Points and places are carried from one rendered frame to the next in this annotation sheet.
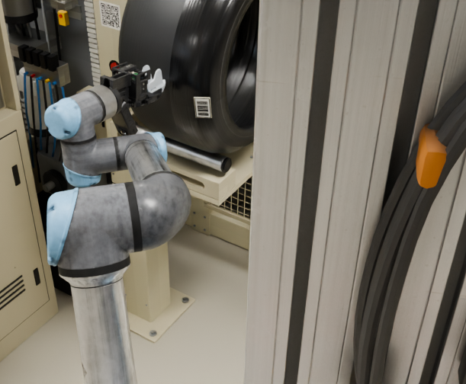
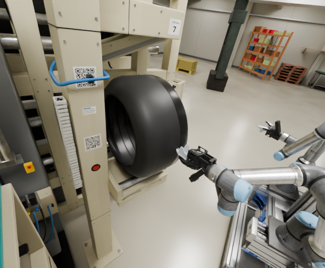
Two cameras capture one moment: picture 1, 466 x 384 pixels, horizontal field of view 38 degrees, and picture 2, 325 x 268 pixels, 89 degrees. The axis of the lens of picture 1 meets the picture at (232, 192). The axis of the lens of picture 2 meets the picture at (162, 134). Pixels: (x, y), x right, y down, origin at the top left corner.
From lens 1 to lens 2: 1.66 m
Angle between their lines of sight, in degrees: 60
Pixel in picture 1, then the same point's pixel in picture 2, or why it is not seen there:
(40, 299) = not seen: outside the picture
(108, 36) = (91, 155)
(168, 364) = (136, 250)
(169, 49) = (179, 134)
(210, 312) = (119, 224)
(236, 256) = not seen: hidden behind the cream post
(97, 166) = not seen: hidden behind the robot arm
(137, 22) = (161, 131)
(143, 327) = (113, 254)
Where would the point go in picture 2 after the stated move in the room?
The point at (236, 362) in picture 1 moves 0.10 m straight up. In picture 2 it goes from (146, 224) to (147, 219)
